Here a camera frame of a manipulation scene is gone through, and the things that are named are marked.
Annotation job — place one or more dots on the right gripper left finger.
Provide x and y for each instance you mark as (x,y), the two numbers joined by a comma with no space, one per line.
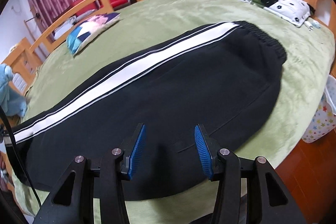
(71,199)

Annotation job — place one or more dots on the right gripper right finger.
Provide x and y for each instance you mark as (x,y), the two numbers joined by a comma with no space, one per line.
(268,199)

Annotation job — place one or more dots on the black pants with white stripe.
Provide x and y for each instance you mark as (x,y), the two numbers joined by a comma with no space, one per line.
(225,76)

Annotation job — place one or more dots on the star-patterned laundry basket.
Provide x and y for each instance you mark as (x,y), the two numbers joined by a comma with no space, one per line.
(323,120)

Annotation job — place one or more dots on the light blue fleece garment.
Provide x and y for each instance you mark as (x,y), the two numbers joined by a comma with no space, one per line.
(12,102)

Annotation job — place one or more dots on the colourful geometric pillow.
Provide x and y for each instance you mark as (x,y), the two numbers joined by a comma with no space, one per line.
(88,30)

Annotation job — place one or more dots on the green bed blanket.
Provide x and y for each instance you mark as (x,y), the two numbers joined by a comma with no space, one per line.
(149,22)

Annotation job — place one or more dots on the red chair left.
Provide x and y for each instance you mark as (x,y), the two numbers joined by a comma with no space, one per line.
(92,6)

